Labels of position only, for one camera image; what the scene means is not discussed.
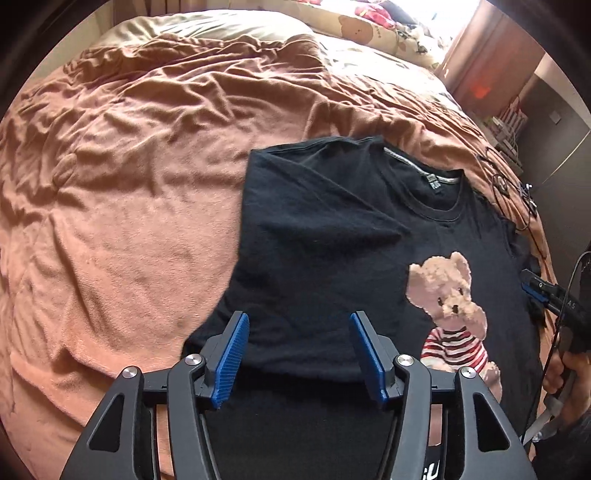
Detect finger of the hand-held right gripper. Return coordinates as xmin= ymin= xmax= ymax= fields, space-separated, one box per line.
xmin=522 ymin=282 xmax=561 ymax=315
xmin=520 ymin=269 xmax=560 ymax=296

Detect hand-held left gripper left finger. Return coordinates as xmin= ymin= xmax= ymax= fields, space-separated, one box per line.
xmin=59 ymin=311 xmax=250 ymax=480

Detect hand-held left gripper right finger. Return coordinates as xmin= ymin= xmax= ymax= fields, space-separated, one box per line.
xmin=348 ymin=311 xmax=539 ymax=480

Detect black teddy bear t-shirt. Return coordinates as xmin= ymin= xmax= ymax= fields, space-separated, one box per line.
xmin=180 ymin=135 xmax=550 ymax=480

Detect person's right forearm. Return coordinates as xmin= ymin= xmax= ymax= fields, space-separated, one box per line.
xmin=529 ymin=401 xmax=591 ymax=480

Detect person's right hand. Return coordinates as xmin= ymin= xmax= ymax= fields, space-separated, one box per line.
xmin=542 ymin=348 xmax=578 ymax=398

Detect small black device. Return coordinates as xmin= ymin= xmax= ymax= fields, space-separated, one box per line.
xmin=518 ymin=182 xmax=537 ymax=217

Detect white nightstand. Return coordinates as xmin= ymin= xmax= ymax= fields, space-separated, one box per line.
xmin=482 ymin=104 xmax=529 ymax=162

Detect brown fleece blanket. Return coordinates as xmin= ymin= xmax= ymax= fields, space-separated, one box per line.
xmin=0 ymin=32 xmax=550 ymax=480

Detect pink curtain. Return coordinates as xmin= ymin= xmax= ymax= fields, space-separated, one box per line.
xmin=443 ymin=0 xmax=548 ymax=121

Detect bear printed cushion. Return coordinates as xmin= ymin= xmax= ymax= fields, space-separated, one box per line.
xmin=302 ymin=0 xmax=455 ymax=70

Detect red plush toy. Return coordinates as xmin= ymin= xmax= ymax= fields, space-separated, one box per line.
xmin=360 ymin=0 xmax=416 ymax=28

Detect pale duvet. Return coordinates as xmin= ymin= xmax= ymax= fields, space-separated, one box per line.
xmin=90 ymin=11 xmax=319 ymax=52

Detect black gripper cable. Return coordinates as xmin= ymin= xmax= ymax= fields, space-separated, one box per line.
xmin=522 ymin=253 xmax=591 ymax=444

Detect grey strap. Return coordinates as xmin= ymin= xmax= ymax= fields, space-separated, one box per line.
xmin=531 ymin=392 xmax=571 ymax=444

